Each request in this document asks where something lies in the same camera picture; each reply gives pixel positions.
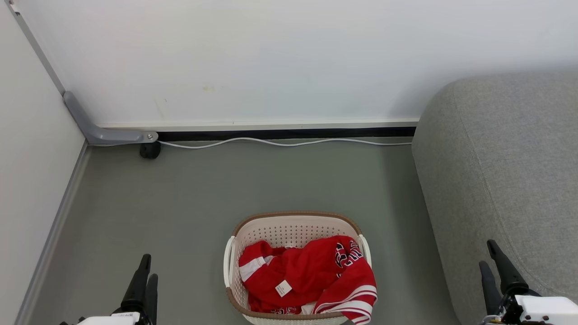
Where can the white partition bottom rail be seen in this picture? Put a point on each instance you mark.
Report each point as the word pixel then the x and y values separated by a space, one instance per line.
pixel 226 125

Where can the cream perforated laundry basket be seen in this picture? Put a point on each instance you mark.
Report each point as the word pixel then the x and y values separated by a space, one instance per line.
pixel 289 230

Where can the red white striped garment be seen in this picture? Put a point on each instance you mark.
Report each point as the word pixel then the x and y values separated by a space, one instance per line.
pixel 356 289

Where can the grey partition floor rail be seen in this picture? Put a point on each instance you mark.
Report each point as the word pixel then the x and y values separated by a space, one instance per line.
pixel 54 225

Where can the grey partition frame strip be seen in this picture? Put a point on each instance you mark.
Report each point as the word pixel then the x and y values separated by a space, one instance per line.
pixel 39 48

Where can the grey metal partition foot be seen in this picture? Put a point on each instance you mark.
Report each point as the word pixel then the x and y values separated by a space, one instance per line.
pixel 113 135

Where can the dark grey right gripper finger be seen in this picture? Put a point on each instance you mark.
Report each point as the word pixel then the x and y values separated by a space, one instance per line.
pixel 491 293
pixel 508 275

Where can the grey fabric sofa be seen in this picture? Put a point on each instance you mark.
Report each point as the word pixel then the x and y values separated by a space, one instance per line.
pixel 519 158

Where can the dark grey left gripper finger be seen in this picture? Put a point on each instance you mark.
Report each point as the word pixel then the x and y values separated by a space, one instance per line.
pixel 135 289
pixel 151 302

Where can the black caster wheel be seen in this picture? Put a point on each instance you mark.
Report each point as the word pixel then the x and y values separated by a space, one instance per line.
pixel 150 151

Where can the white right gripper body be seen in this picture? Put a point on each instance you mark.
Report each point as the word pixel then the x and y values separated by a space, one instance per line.
pixel 542 309

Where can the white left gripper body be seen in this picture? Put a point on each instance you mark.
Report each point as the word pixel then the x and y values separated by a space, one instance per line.
pixel 113 319

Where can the red garment with white band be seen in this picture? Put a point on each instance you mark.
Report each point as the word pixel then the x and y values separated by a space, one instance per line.
pixel 289 266

